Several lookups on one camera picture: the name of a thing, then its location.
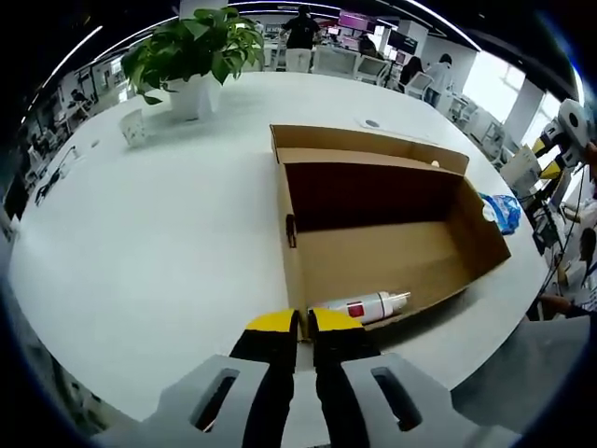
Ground green potted plant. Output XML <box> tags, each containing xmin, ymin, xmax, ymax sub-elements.
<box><xmin>120</xmin><ymin>7</ymin><xmax>266</xmax><ymax>121</ymax></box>

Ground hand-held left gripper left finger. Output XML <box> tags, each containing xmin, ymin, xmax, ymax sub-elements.
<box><xmin>142</xmin><ymin>308</ymin><xmax>301</xmax><ymax>448</ymax></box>

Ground blue crinkled plastic pack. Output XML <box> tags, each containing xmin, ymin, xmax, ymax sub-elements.
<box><xmin>479</xmin><ymin>193</ymin><xmax>522</xmax><ymax>235</ymax></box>

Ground pink display screen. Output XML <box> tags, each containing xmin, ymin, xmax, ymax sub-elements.
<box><xmin>338</xmin><ymin>9</ymin><xmax>369</xmax><ymax>29</ymax></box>

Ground black cable on table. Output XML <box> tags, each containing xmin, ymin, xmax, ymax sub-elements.
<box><xmin>35</xmin><ymin>144</ymin><xmax>78</xmax><ymax>206</ymax></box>

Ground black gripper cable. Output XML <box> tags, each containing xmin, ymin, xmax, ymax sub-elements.
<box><xmin>543</xmin><ymin>162</ymin><xmax>589</xmax><ymax>290</ymax></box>

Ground white office chair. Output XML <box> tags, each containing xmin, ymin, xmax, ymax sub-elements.
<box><xmin>410</xmin><ymin>72</ymin><xmax>433</xmax><ymax>99</ymax></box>
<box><xmin>356</xmin><ymin>55</ymin><xmax>388</xmax><ymax>83</ymax></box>
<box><xmin>312</xmin><ymin>46</ymin><xmax>360</xmax><ymax>76</ymax></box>

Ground brown cardboard shoe box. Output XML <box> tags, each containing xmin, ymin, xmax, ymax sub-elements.
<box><xmin>269</xmin><ymin>123</ymin><xmax>513</xmax><ymax>344</ymax></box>

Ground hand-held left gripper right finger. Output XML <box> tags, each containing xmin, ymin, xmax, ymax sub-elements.
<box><xmin>307</xmin><ymin>306</ymin><xmax>472</xmax><ymax>448</ymax></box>

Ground grey mesh office chair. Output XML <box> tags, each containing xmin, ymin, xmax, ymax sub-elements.
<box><xmin>447</xmin><ymin>316</ymin><xmax>597</xmax><ymax>448</ymax></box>

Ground small white cup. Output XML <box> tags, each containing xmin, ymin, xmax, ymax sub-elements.
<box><xmin>119</xmin><ymin>108</ymin><xmax>149</xmax><ymax>148</ymax></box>

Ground white bottle with red label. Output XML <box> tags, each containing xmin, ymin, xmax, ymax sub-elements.
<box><xmin>316</xmin><ymin>289</ymin><xmax>412</xmax><ymax>326</ymax></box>

